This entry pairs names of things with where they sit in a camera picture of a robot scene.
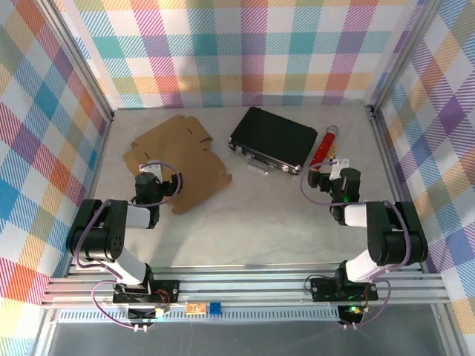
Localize brown cardboard box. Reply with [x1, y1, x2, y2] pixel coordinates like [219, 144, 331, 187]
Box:
[122, 114, 234, 215]

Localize red tube with silver cap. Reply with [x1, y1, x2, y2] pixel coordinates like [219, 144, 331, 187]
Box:
[308, 125, 341, 171]

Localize black briefcase with metal trim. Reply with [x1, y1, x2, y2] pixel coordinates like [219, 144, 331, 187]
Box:
[227, 106, 319, 177]

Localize black controller module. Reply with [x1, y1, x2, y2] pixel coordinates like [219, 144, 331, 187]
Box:
[127, 306, 166, 323]
[338, 303, 365, 323]

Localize left white camera bracket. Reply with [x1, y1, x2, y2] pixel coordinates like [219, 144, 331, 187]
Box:
[139, 159, 164, 179]

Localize white camera bracket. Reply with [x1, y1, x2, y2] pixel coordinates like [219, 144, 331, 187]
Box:
[139, 159, 164, 179]
[329, 157, 352, 182]

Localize right white camera bracket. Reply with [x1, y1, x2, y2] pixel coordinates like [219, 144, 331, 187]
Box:
[329, 157, 352, 182]

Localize right black wrist camera box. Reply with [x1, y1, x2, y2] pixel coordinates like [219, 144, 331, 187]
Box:
[307, 171, 323, 193]

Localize aluminium side rail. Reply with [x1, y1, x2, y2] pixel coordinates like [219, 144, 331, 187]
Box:
[367, 107, 424, 274]
[66, 118, 112, 275]

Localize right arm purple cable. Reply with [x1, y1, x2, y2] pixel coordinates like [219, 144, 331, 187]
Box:
[299, 159, 413, 329]

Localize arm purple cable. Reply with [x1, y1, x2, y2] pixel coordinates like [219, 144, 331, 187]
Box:
[73, 162, 185, 329]
[299, 159, 413, 329]

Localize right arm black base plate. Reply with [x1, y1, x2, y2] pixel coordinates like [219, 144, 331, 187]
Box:
[309, 276, 379, 302]

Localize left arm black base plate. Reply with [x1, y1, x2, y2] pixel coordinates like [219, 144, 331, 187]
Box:
[112, 280, 181, 305]

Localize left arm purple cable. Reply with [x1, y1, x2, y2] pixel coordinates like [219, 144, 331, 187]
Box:
[73, 162, 185, 329]

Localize aluminium mounting rail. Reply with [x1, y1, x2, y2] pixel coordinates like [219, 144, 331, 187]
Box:
[40, 263, 452, 308]

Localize aluminium frame post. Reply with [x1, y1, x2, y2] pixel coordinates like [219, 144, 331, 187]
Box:
[365, 0, 445, 116]
[35, 0, 116, 122]

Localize white slotted cable duct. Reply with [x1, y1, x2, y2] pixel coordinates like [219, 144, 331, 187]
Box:
[55, 309, 344, 323]

